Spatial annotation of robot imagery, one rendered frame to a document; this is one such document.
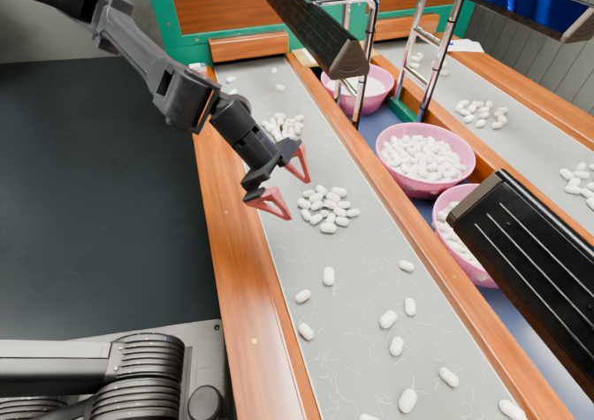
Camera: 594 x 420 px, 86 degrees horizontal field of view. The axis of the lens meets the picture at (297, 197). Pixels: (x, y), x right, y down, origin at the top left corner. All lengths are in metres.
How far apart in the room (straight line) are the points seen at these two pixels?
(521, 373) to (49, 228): 2.02
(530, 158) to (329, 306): 0.74
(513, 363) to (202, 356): 0.66
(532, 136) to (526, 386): 0.77
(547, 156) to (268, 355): 0.94
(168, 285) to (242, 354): 1.05
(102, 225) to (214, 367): 1.24
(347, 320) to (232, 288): 0.22
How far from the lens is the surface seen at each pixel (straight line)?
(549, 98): 1.42
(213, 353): 0.92
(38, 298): 1.86
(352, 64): 0.64
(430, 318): 0.68
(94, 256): 1.86
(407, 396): 0.60
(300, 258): 0.69
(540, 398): 0.68
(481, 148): 1.04
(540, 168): 1.11
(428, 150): 1.01
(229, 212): 0.75
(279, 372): 0.58
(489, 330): 0.69
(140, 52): 0.63
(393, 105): 1.27
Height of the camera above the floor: 1.33
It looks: 47 degrees down
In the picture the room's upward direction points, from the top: straight up
